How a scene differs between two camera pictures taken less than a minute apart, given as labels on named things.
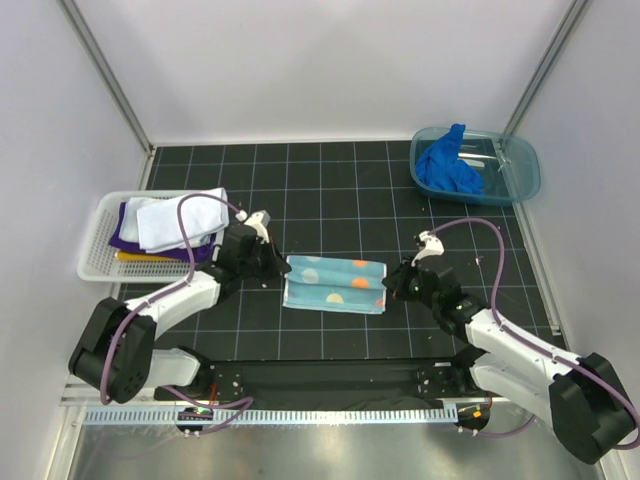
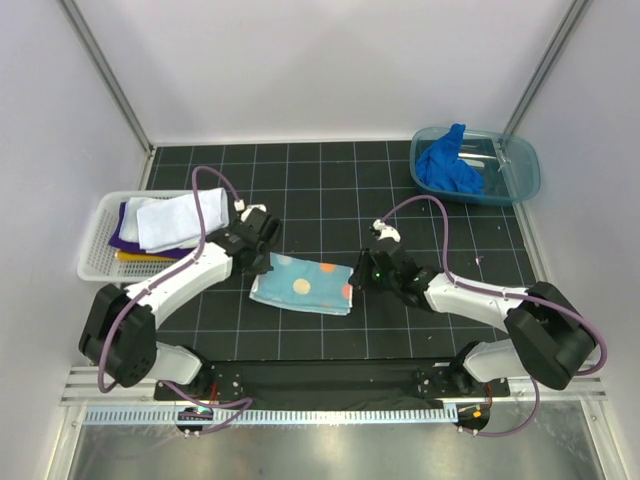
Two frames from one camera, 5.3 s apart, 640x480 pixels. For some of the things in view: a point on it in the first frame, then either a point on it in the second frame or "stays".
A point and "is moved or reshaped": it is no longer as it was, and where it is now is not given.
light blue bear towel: [129, 225] -> [163, 224]
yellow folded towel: [147, 257] stays
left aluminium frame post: [107, 75] stays
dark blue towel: [439, 167] stays
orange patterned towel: [334, 284] is moved or reshaped
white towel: [159, 222] stays
